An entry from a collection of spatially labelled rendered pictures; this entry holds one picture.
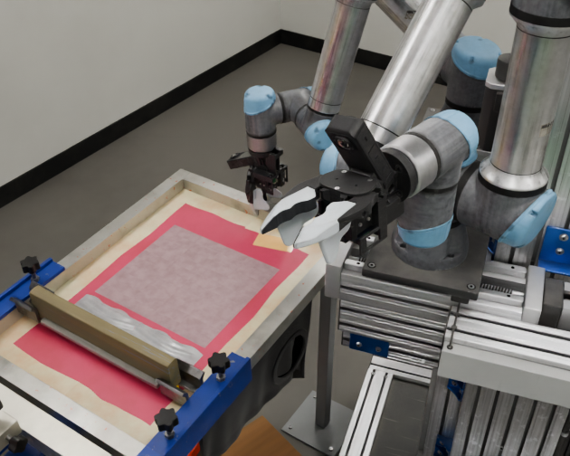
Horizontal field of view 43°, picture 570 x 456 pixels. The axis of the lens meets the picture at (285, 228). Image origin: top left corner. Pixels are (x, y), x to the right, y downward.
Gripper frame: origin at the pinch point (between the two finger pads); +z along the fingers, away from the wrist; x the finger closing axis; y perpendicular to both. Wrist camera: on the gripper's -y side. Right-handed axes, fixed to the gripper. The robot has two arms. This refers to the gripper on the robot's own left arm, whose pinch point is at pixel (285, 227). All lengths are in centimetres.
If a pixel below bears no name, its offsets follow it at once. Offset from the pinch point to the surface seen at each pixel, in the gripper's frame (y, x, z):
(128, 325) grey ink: 59, 72, -15
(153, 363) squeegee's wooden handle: 54, 51, -8
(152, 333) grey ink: 60, 66, -17
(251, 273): 59, 64, -46
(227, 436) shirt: 91, 55, -24
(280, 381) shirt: 90, 57, -44
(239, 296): 60, 60, -39
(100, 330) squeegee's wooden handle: 51, 66, -5
